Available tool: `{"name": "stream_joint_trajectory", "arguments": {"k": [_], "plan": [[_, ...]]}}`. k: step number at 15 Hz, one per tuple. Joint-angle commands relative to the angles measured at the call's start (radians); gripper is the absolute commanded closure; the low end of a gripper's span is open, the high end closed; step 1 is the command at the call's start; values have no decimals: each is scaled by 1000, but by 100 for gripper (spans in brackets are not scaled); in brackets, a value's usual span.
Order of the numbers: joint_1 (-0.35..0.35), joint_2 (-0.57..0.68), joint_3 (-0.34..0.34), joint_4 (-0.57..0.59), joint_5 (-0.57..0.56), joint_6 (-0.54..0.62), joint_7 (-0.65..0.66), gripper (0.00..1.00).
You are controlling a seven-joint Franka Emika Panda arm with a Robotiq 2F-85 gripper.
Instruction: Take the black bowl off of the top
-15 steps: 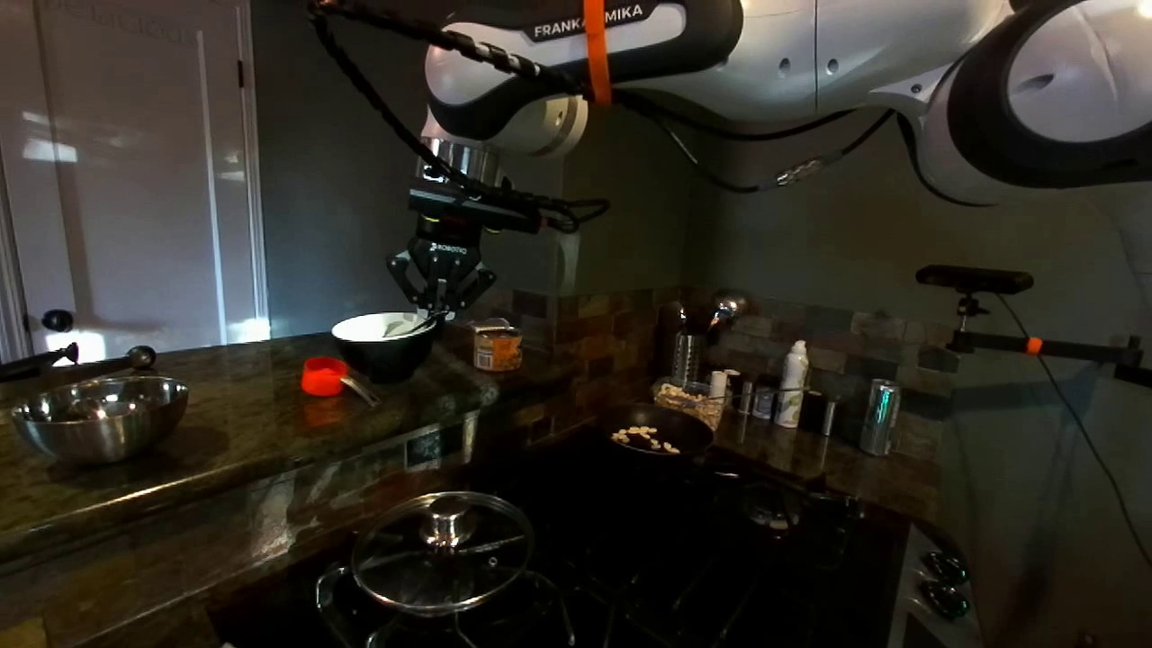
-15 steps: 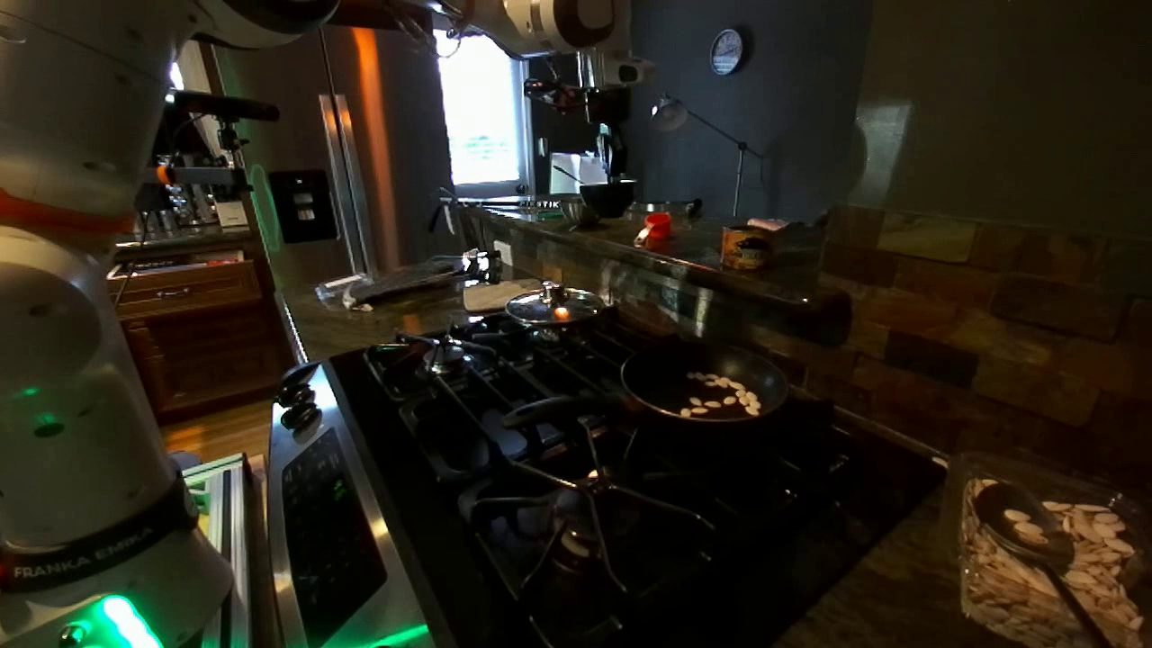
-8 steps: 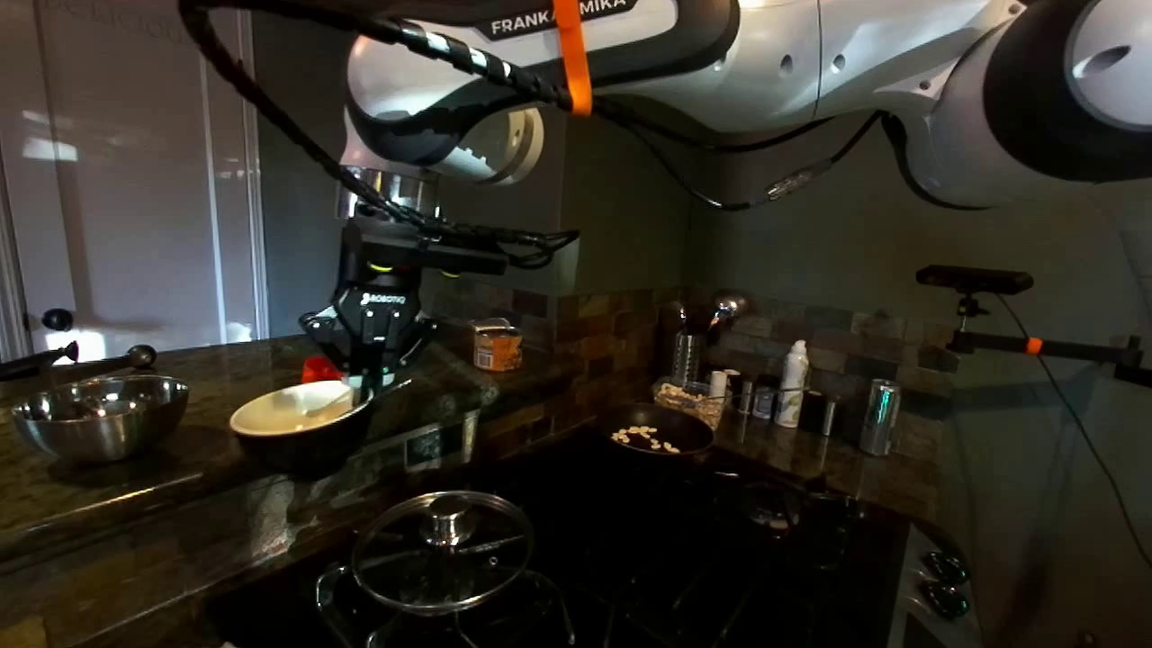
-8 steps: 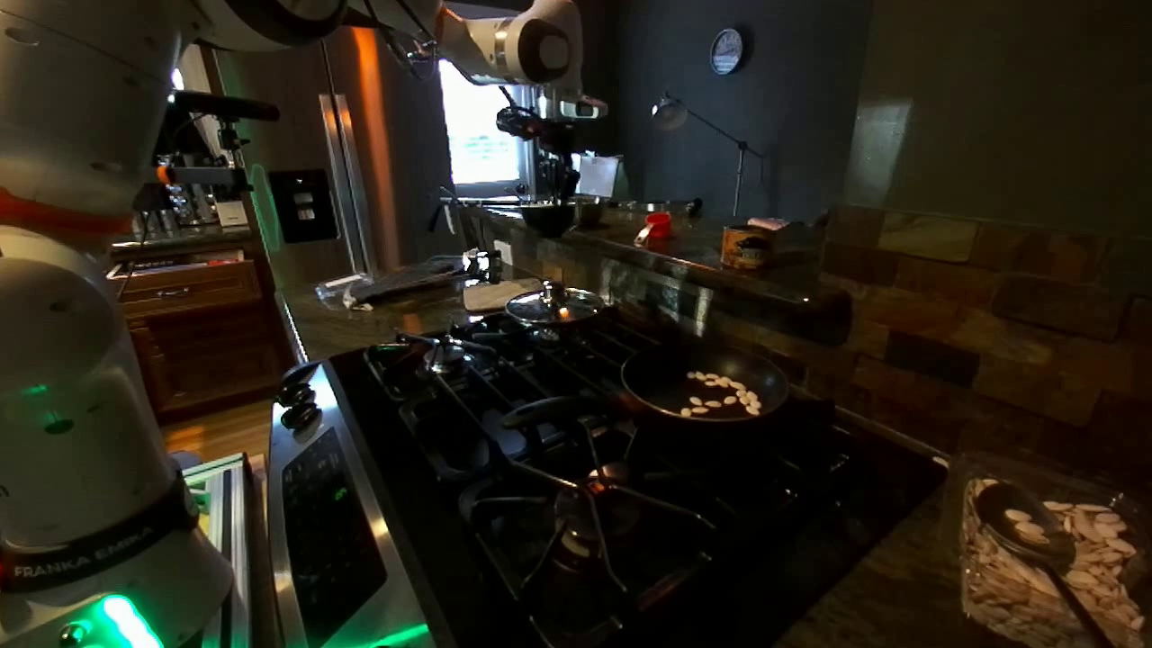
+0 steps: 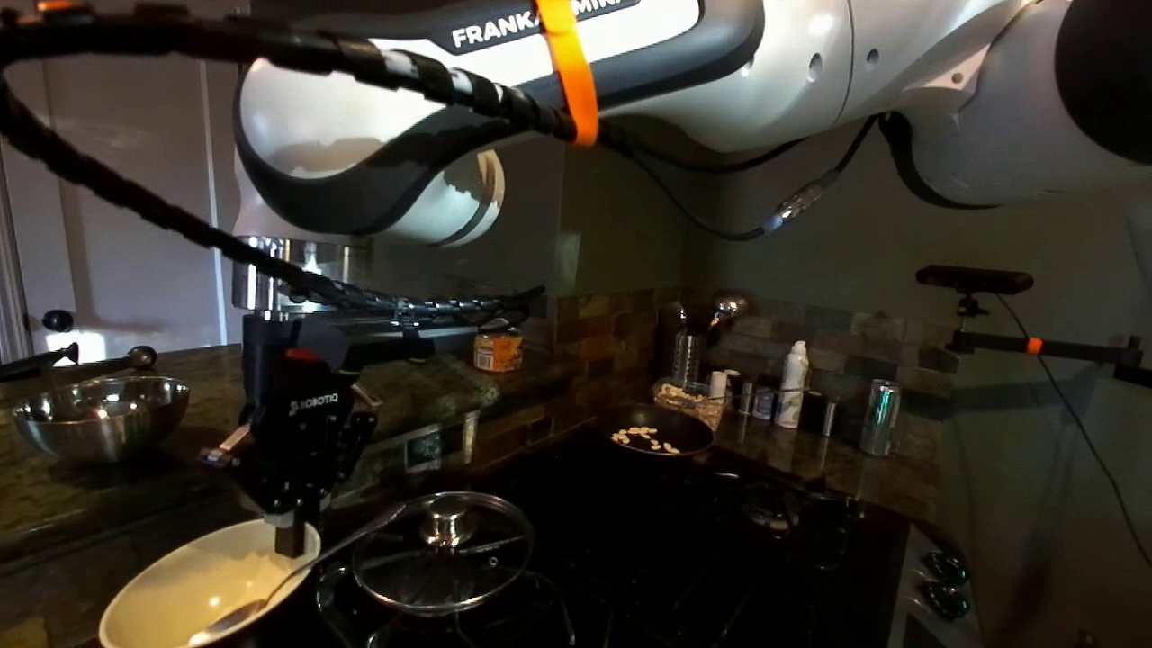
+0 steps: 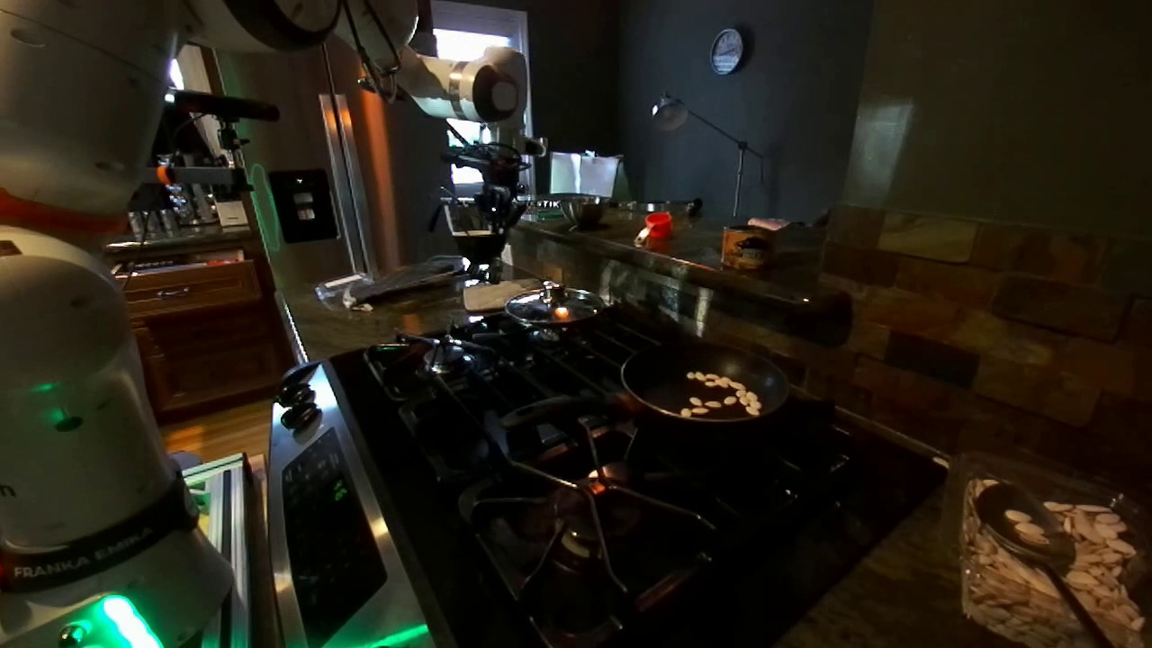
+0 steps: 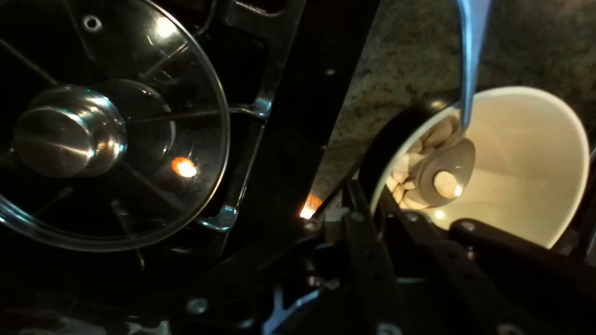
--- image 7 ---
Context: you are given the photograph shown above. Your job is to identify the glass lid with metal knob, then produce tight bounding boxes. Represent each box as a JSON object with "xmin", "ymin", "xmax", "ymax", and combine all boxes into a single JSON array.
[{"xmin": 0, "ymin": 0, "xmax": 233, "ymax": 254}]

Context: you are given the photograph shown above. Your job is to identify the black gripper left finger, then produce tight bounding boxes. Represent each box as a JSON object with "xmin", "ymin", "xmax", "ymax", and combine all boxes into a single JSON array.
[{"xmin": 337, "ymin": 179, "xmax": 406, "ymax": 335}]

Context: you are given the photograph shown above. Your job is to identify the pale food pieces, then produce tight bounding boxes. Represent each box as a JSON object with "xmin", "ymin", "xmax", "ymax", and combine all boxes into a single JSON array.
[{"xmin": 387, "ymin": 116, "xmax": 466, "ymax": 211}]

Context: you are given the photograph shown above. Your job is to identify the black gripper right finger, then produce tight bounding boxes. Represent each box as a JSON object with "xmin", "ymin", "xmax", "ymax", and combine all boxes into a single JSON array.
[{"xmin": 376, "ymin": 187, "xmax": 596, "ymax": 335}]

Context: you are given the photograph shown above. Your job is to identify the metal spoon with long handle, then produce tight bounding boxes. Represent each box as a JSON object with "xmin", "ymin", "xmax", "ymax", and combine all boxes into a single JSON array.
[{"xmin": 413, "ymin": 0, "xmax": 493, "ymax": 211}]

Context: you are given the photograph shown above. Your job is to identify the black gas stove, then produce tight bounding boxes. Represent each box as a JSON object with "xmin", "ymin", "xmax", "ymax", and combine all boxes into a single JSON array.
[{"xmin": 0, "ymin": 0, "xmax": 382, "ymax": 335}]

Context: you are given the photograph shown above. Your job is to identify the black bowl with white inside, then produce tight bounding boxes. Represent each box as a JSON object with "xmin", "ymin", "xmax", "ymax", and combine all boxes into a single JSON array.
[{"xmin": 358, "ymin": 84, "xmax": 592, "ymax": 252}]

